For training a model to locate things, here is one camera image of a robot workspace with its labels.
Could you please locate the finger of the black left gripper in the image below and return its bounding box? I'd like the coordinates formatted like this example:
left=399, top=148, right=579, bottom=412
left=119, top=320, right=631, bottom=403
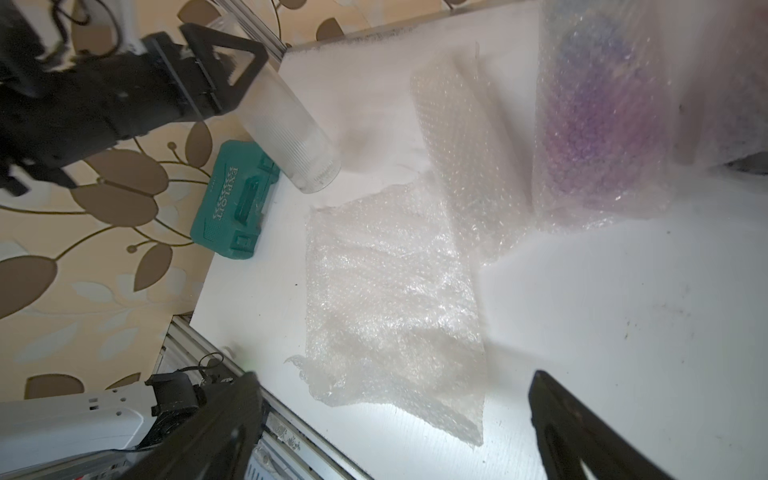
left=143, top=23, right=268, bottom=117

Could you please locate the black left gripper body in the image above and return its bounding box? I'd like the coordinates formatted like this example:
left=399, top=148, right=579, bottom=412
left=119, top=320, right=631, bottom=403
left=1, top=1, right=193, bottom=195

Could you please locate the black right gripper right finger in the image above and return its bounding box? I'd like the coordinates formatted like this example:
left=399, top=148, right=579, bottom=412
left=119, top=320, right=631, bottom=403
left=528, top=370, right=670, bottom=479

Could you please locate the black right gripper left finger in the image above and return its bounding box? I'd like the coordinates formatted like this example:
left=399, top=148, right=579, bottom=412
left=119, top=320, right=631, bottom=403
left=121, top=372, right=264, bottom=480

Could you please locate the clear ribbed glass vase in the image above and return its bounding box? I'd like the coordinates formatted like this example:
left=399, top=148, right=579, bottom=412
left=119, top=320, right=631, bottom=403
left=206, top=14, right=343, bottom=194

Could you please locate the clear bubble wrap sheet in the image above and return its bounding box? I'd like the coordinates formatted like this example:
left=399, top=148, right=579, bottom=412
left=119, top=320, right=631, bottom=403
left=291, top=174, right=487, bottom=446

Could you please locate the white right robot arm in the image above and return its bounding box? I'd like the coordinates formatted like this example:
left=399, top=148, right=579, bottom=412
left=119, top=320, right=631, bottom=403
left=1, top=368, right=664, bottom=479

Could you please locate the bubble wrapped clear vase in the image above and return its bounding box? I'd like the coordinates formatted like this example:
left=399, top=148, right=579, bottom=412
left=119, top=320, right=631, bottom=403
left=410, top=47, right=532, bottom=265

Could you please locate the bubble wrapped purple vase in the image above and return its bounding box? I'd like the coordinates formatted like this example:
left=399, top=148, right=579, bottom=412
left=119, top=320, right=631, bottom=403
left=532, top=1, right=674, bottom=232

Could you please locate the bubble wrapped pink vase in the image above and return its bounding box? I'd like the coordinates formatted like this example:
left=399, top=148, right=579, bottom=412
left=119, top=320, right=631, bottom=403
left=657, top=1, right=767, bottom=176

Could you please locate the green plastic tool case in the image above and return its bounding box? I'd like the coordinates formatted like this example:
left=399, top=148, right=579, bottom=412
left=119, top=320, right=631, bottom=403
left=190, top=140, right=280, bottom=260

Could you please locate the aluminium front rail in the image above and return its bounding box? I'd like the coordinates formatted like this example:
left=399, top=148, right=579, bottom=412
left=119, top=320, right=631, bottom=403
left=155, top=314, right=371, bottom=479

